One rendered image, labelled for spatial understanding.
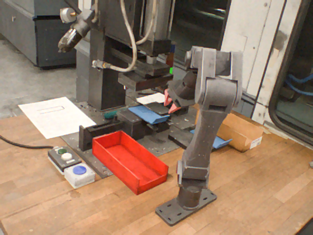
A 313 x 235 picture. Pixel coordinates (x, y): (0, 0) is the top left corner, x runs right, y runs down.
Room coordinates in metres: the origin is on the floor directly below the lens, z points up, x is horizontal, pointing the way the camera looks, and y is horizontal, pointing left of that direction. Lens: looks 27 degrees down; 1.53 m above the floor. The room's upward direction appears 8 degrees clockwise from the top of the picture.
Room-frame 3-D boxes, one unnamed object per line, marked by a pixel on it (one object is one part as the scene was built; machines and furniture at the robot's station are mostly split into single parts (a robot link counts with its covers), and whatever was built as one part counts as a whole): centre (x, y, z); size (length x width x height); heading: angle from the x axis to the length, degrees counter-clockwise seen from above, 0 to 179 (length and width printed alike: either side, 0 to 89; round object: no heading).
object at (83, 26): (1.21, 0.33, 1.25); 0.19 x 0.07 x 0.19; 135
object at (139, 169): (0.84, 0.07, 0.93); 0.25 x 0.12 x 0.06; 45
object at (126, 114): (1.10, 0.04, 0.98); 0.20 x 0.10 x 0.01; 135
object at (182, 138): (1.06, -0.17, 0.91); 0.17 x 0.16 x 0.02; 135
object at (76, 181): (0.75, 0.20, 0.90); 0.07 x 0.07 x 0.06; 45
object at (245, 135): (1.16, -0.30, 0.93); 0.25 x 0.13 x 0.08; 45
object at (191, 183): (0.71, -0.12, 1.00); 0.09 x 0.06 x 0.06; 94
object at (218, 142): (1.07, -0.22, 0.93); 0.15 x 0.07 x 0.03; 44
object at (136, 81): (1.14, 0.10, 1.22); 0.26 x 0.18 x 0.30; 45
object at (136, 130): (1.10, 0.04, 0.94); 0.20 x 0.10 x 0.07; 135
